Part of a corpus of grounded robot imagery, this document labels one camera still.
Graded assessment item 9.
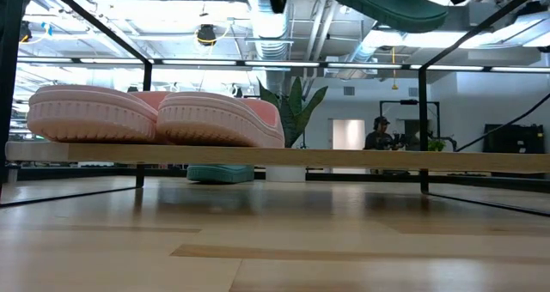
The black cabinet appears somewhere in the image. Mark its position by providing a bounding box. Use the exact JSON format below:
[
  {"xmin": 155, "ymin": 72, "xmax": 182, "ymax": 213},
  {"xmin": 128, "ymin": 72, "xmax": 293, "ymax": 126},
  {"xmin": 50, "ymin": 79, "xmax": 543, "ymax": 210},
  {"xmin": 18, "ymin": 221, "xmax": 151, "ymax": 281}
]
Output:
[{"xmin": 482, "ymin": 123, "xmax": 546, "ymax": 155}]

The green rubber slide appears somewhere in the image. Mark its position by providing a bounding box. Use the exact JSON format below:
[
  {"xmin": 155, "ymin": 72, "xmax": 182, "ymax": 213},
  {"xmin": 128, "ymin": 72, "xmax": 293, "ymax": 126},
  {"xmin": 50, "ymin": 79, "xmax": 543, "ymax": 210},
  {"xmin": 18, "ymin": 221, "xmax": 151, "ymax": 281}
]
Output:
[
  {"xmin": 326, "ymin": 0, "xmax": 449, "ymax": 34},
  {"xmin": 186, "ymin": 163, "xmax": 255, "ymax": 185}
]

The yellow hanging cord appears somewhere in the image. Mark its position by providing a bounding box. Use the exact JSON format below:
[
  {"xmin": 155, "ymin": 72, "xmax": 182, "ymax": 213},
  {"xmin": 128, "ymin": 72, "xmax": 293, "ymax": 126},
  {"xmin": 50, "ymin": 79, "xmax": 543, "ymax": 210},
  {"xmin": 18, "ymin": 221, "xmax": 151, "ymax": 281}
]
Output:
[{"xmin": 389, "ymin": 46, "xmax": 400, "ymax": 91}]

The black-framed wooden shelf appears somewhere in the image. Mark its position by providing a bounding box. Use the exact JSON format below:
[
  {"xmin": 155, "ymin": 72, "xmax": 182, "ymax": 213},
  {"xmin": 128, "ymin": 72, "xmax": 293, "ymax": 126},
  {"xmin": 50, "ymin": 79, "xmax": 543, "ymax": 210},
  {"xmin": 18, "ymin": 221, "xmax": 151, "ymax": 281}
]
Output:
[{"xmin": 0, "ymin": 0, "xmax": 550, "ymax": 219}]

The person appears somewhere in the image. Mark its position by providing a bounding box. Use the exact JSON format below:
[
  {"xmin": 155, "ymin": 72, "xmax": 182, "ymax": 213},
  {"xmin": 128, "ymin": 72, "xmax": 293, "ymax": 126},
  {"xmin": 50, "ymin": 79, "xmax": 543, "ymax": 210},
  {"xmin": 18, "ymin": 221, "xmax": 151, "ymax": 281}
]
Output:
[{"xmin": 364, "ymin": 115, "xmax": 407, "ymax": 151}]

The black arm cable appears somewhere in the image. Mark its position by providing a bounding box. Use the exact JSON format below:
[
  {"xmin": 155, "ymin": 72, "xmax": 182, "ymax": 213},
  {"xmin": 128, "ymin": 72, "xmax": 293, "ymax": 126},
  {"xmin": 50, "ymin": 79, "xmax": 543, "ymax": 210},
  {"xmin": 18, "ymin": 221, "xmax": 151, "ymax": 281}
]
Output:
[{"xmin": 454, "ymin": 91, "xmax": 550, "ymax": 153}]

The green plant in white pot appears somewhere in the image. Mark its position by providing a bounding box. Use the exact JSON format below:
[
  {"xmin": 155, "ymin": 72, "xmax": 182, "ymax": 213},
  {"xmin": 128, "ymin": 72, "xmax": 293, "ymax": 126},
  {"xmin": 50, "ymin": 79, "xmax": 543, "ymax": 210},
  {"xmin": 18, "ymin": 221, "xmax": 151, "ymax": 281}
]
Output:
[{"xmin": 257, "ymin": 76, "xmax": 329, "ymax": 183}]

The black metal stand frame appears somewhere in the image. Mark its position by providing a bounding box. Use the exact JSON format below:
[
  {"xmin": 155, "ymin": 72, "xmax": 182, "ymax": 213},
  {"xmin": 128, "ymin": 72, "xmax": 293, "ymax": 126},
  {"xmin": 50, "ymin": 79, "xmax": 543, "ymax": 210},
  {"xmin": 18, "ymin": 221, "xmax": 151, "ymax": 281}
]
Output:
[{"xmin": 379, "ymin": 99, "xmax": 442, "ymax": 151}]

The hanging black cable reel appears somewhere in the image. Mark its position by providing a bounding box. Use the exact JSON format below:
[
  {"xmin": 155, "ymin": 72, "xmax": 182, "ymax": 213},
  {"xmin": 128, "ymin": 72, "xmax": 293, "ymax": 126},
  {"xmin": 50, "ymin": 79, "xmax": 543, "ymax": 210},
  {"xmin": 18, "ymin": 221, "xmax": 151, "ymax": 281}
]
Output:
[{"xmin": 196, "ymin": 23, "xmax": 218, "ymax": 48}]

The pink rubber slide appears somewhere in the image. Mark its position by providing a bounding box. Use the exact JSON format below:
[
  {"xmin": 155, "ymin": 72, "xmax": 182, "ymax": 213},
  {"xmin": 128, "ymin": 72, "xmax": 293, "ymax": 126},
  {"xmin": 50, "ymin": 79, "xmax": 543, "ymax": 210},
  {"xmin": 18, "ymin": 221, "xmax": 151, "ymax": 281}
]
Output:
[
  {"xmin": 156, "ymin": 91, "xmax": 286, "ymax": 149},
  {"xmin": 26, "ymin": 84, "xmax": 173, "ymax": 144}
]

